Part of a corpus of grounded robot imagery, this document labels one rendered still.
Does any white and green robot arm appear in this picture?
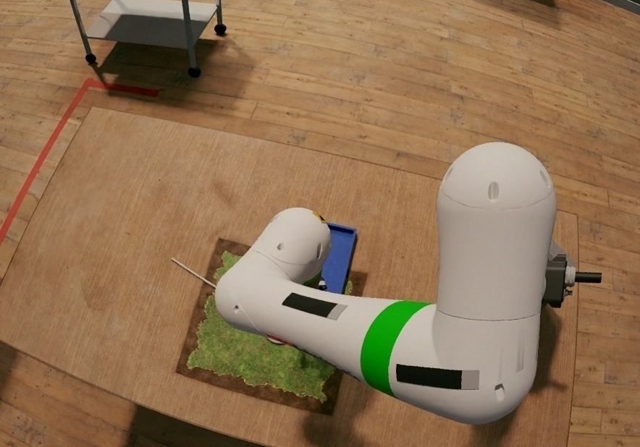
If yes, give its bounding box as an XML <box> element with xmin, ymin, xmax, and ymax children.
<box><xmin>215</xmin><ymin>142</ymin><xmax>602</xmax><ymax>425</ymax></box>

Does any blue tray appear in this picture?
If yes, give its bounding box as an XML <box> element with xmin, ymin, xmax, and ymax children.
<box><xmin>321</xmin><ymin>222</ymin><xmax>356</xmax><ymax>294</ymax></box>

